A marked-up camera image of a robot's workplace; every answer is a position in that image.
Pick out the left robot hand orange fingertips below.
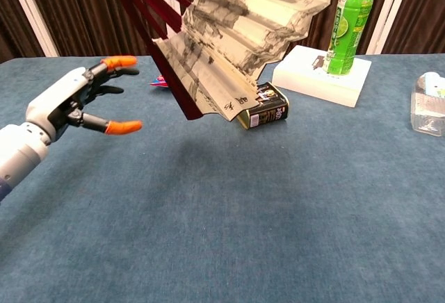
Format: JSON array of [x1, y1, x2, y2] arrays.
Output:
[[26, 55, 143, 144]]

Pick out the red and white paper fan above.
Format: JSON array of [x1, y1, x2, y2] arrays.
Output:
[[102, 0, 348, 122]]

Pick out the brown curtain partition screen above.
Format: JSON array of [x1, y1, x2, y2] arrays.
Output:
[[0, 0, 445, 64]]

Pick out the blue snack bag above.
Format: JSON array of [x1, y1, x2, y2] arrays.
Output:
[[149, 74, 172, 90]]

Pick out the blue felt table cover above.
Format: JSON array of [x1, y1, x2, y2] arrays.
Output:
[[0, 52, 445, 303]]

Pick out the black and gold tin box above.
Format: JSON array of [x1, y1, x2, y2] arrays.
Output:
[[236, 81, 290, 131]]

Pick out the white flat box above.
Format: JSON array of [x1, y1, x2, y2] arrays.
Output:
[[270, 44, 373, 108]]

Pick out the green drink bottle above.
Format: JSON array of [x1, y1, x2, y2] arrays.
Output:
[[322, 0, 375, 76]]

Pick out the clear water bottle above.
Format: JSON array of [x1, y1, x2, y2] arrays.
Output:
[[410, 72, 445, 138]]

